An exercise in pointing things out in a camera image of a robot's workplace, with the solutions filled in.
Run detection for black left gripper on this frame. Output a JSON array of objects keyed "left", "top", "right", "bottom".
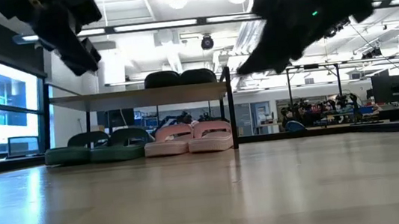
[{"left": 30, "top": 0, "right": 110, "bottom": 82}]

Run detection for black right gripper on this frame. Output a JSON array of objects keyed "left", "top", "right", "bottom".
[{"left": 228, "top": 0, "right": 380, "bottom": 79}]

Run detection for green slide sandal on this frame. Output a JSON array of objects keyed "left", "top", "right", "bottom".
[
  {"left": 87, "top": 125, "right": 153, "bottom": 165},
  {"left": 41, "top": 129, "right": 113, "bottom": 169}
]

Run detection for pink slide sandal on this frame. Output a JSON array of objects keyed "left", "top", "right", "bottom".
[
  {"left": 141, "top": 121, "right": 198, "bottom": 159},
  {"left": 185, "top": 118, "right": 235, "bottom": 156}
]

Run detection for wooden shelf black metal legs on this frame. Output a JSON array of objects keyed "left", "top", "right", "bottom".
[{"left": 43, "top": 64, "right": 242, "bottom": 172}]

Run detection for black round ceiling device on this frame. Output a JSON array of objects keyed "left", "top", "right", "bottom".
[{"left": 199, "top": 34, "right": 216, "bottom": 52}]

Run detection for dark cabinet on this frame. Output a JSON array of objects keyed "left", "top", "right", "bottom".
[{"left": 95, "top": 107, "right": 136, "bottom": 131}]

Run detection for blue round object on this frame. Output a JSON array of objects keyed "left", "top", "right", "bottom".
[{"left": 284, "top": 118, "right": 308, "bottom": 134}]

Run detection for long ceiling light strip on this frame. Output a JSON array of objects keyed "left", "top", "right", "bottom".
[{"left": 11, "top": 0, "right": 399, "bottom": 52}]

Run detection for open laptop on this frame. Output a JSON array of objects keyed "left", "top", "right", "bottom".
[{"left": 6, "top": 133, "right": 41, "bottom": 159}]

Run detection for black computer monitor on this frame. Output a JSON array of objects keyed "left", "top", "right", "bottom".
[{"left": 370, "top": 73, "right": 399, "bottom": 106}]

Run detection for black background rig frame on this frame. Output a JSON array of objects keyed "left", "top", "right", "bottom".
[{"left": 284, "top": 60, "right": 348, "bottom": 131}]

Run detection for black aluminium table frame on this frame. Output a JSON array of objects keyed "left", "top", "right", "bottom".
[{"left": 0, "top": 112, "right": 399, "bottom": 183}]

